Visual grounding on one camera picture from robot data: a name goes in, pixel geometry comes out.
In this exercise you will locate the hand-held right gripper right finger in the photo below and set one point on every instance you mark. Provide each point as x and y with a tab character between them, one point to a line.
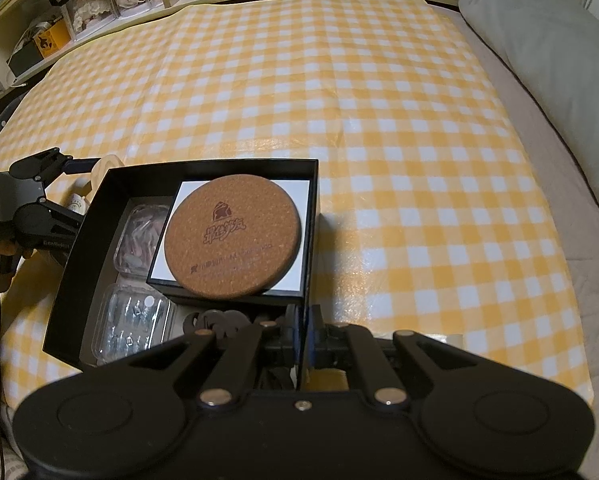
324	344

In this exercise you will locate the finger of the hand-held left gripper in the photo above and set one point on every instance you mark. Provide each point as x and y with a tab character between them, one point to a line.
44	162
44	217

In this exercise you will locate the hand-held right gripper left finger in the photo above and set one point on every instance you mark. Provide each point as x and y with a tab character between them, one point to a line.
284	342

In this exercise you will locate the black storage box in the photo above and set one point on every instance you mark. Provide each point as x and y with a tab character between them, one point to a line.
79	270

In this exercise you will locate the round cork coaster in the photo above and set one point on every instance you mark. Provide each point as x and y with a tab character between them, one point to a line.
229	240

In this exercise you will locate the clear plastic case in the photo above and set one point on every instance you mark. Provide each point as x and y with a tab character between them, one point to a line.
129	320

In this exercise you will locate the person's left hand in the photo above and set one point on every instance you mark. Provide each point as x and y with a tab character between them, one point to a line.
1	251

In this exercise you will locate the small round clear container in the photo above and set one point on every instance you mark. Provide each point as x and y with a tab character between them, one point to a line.
79	204

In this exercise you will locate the black rings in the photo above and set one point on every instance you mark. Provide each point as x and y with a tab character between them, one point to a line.
219	322

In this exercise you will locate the clear case with pink pieces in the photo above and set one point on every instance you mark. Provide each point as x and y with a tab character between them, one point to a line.
139	240

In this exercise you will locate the dark box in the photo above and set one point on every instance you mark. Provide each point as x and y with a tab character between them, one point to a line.
24	60

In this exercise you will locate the yellow box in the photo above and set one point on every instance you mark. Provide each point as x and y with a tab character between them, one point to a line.
53	40

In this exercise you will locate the small black white-lined box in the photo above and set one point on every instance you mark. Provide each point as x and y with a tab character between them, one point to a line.
302	200

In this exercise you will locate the yellow checkered cloth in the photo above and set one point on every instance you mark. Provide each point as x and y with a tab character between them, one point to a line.
379	110

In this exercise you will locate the beige bed sheet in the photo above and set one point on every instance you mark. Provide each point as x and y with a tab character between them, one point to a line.
579	285

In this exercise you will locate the grey pillow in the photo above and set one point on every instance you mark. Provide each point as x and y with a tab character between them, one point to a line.
539	60

